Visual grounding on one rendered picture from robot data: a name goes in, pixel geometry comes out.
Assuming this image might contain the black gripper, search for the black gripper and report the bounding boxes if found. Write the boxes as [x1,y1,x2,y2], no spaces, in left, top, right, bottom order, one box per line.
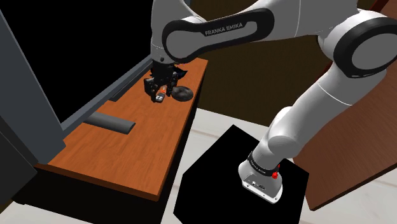
[143,60,179,103]

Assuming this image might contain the small grey remote control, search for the small grey remote control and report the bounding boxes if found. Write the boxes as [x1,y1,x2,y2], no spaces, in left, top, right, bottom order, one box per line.
[154,90,167,104]

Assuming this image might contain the black angular object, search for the black angular object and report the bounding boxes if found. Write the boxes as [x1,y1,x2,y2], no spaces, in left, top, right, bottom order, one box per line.
[172,64,190,79]

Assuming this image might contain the dark grey round dish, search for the dark grey round dish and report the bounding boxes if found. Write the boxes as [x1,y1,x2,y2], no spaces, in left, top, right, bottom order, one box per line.
[171,86,195,102]

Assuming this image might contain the brown wooden tv stand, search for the brown wooden tv stand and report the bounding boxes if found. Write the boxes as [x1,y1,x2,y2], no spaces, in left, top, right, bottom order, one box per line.
[12,57,209,224]

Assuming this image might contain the large black television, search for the large black television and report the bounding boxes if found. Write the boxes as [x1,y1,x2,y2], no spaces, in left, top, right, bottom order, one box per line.
[0,0,155,204]

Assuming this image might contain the black robot stand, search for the black robot stand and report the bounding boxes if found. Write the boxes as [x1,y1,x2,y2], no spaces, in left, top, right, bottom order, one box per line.
[172,123,310,224]

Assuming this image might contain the brown wooden door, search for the brown wooden door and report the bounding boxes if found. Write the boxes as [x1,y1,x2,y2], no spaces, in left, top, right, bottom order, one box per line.
[292,0,397,212]

